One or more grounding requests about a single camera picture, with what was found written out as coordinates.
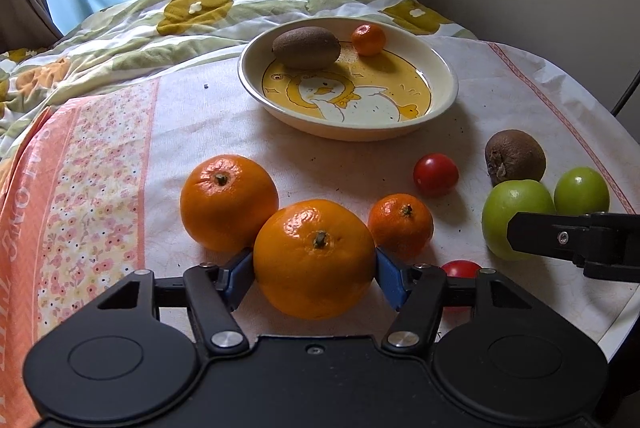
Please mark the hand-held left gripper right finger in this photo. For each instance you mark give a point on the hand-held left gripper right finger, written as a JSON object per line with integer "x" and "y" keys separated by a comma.
{"x": 388, "y": 280}

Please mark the small mandarin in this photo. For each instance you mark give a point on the small mandarin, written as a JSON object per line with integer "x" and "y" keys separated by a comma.
{"x": 400, "y": 228}

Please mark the black metal rod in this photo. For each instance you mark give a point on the black metal rod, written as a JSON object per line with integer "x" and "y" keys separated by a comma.
{"x": 625, "y": 93}

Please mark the tiny mandarin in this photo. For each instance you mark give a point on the tiny mandarin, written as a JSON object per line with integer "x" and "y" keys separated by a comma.
{"x": 368, "y": 40}

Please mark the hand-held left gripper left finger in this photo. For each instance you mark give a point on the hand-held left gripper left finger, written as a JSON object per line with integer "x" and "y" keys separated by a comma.
{"x": 239, "y": 277}

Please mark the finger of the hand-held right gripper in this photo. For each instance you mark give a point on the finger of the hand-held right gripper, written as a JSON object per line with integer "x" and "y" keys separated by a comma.
{"x": 550, "y": 235}

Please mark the brown kiwi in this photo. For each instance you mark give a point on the brown kiwi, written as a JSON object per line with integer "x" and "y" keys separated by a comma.
{"x": 517, "y": 156}
{"x": 306, "y": 48}

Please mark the large orange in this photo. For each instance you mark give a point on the large orange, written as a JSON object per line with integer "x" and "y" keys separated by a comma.
{"x": 310, "y": 273}
{"x": 225, "y": 208}

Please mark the small green apple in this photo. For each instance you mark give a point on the small green apple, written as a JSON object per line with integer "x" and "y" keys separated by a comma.
{"x": 581, "y": 190}

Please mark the large green apple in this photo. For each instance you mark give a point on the large green apple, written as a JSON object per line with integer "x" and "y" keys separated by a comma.
{"x": 505, "y": 208}

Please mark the cream bowl with duck print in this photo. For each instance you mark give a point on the cream bowl with duck print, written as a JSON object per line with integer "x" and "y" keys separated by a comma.
{"x": 380, "y": 108}

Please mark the white tablecloth with pink border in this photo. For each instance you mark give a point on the white tablecloth with pink border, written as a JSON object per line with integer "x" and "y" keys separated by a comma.
{"x": 200, "y": 123}

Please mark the striped floral blanket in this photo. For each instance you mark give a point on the striped floral blanket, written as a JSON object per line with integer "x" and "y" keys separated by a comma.
{"x": 125, "y": 38}

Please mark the red cherry tomato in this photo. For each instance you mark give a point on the red cherry tomato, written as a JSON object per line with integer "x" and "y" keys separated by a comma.
{"x": 460, "y": 269}
{"x": 435, "y": 175}

